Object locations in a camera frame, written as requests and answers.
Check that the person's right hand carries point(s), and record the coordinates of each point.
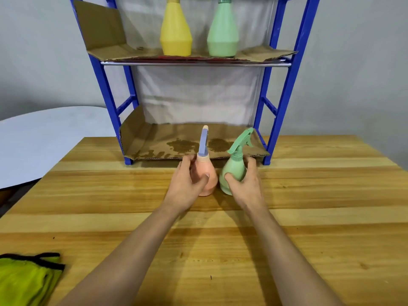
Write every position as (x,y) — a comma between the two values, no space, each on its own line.
(248,191)

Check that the person's left hand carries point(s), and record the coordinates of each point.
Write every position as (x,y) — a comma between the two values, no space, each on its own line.
(183,191)

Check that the pink spray bottle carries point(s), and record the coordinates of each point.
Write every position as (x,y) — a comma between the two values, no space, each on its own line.
(210,184)

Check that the green spray bottle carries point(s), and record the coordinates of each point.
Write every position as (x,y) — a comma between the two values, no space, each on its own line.
(234,165)
(223,35)

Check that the blue metal shelf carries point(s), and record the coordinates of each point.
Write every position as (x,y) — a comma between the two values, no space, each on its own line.
(289,76)

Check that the yellow spray bottle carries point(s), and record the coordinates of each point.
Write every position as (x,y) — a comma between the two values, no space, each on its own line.
(175,35)

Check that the green and black cloth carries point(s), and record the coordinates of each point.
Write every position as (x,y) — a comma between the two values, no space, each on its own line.
(25,280)

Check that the person's right forearm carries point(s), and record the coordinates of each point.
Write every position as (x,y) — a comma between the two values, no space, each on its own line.
(290,261)

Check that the person's left forearm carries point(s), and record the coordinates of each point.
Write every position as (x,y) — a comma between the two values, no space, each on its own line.
(127,261)

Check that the stained brown cardboard sheet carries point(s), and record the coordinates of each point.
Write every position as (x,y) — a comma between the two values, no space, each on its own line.
(153,140)

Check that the white cloth backdrop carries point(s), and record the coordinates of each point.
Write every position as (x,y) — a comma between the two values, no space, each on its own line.
(197,95)

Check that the round white side table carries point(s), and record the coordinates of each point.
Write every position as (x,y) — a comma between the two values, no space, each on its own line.
(47,140)

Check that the torn red-brown cardboard sheet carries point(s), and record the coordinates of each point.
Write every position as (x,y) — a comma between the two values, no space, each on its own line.
(102,31)

